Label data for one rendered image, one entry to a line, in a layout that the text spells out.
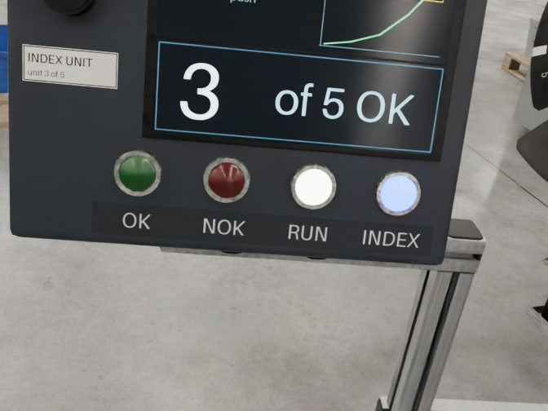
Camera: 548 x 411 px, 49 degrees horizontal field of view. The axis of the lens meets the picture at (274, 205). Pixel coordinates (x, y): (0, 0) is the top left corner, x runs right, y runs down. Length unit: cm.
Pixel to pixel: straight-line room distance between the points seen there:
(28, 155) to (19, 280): 185
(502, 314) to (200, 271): 110
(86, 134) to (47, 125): 2
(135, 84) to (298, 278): 190
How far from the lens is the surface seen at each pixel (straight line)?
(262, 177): 34
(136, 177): 34
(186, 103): 34
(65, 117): 35
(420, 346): 51
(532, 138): 100
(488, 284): 246
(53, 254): 231
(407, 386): 54
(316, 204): 34
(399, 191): 35
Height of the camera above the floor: 127
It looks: 28 degrees down
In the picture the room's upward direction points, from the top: 7 degrees clockwise
